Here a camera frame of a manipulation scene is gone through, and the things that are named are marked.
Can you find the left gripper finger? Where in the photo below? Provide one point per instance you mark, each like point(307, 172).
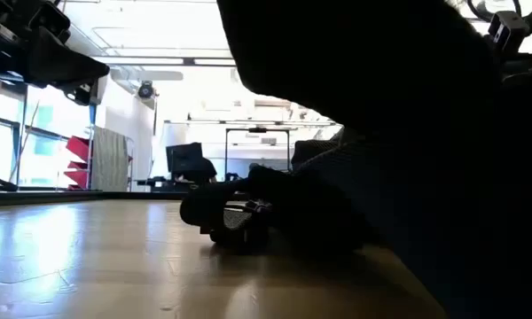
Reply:
point(85, 93)
point(57, 62)

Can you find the black backpack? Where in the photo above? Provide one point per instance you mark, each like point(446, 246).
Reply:
point(381, 66)

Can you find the red storage bin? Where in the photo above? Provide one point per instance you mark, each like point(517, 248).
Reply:
point(76, 179)
point(79, 147)

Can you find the grey hanging cloth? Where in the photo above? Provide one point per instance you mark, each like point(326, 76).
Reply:
point(110, 159)

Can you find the long ceiling light fixture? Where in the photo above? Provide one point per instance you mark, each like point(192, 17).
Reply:
point(159, 61)

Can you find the black background desk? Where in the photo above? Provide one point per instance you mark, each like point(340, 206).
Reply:
point(159, 182)

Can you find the black monitor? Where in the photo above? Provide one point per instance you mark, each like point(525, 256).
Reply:
point(184, 159)

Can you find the person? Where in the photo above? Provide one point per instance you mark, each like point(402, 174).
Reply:
point(209, 170)

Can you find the black wall dome camera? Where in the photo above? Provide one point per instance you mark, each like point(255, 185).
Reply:
point(145, 90)

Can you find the black aluminium table frame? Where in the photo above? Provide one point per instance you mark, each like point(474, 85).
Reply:
point(71, 198)

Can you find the black stand frame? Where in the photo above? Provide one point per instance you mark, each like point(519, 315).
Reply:
point(257, 129)

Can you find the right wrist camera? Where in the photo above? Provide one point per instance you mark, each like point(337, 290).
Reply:
point(507, 31)

